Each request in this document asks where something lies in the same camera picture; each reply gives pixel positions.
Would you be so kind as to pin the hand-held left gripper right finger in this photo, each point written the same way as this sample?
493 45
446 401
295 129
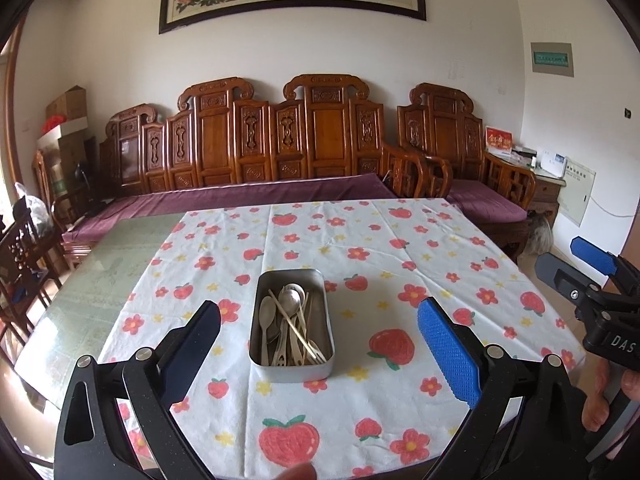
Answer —
445 350

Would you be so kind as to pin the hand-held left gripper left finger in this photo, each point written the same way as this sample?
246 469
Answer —
197 350

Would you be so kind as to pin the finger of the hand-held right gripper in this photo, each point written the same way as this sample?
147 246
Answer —
557 272
592 251

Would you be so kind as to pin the rectangular metal tin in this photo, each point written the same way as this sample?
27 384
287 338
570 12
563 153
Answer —
290 371

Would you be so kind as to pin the light wooden chopstick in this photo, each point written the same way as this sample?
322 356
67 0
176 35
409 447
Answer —
295 322

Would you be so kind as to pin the person's right hand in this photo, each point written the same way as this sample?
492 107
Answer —
595 400

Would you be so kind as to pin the person's left hand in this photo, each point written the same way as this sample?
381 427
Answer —
297 472

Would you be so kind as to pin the grey fluffy object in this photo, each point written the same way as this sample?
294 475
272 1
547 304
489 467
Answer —
539 237

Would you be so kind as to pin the wooden side table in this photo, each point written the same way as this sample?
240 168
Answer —
545 195

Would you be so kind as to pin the white desk phone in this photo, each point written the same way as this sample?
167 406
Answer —
552 162

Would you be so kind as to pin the purple armchair cushion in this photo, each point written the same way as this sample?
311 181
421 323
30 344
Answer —
485 197

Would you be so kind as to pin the small flat box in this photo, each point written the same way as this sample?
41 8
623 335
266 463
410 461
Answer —
525 151

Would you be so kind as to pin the red gift box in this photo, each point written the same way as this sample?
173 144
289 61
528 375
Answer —
499 140

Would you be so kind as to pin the strawberry flower print tablecloth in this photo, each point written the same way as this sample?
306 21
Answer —
350 240

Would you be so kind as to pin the purple sofa cushion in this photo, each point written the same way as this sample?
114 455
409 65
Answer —
225 195

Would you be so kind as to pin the carved wooden armchair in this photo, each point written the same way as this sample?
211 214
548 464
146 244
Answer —
445 125

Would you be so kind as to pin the dark wooden dining chair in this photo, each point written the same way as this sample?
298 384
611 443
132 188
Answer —
22 255

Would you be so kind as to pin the clear plastic bag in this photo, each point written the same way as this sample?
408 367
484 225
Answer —
35 210

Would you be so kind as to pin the carved wooden sofa bench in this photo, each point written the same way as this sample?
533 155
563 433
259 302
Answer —
215 135

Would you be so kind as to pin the dark cabinet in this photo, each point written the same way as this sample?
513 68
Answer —
77 165

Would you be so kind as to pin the brown wooden chair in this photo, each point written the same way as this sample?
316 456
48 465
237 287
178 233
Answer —
42 175

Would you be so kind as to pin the white flat box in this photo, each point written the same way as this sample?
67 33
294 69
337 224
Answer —
62 131

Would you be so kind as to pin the red decoration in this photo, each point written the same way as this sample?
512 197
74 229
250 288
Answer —
55 123

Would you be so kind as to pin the brown cardboard box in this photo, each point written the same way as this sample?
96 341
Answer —
67 102

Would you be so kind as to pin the white wall panel cover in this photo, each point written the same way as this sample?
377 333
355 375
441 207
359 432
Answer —
576 190

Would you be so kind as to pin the grey wall electrical panel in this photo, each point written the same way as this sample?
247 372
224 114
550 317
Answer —
551 58

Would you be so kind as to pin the wooden door frame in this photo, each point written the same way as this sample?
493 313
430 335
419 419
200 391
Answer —
15 85

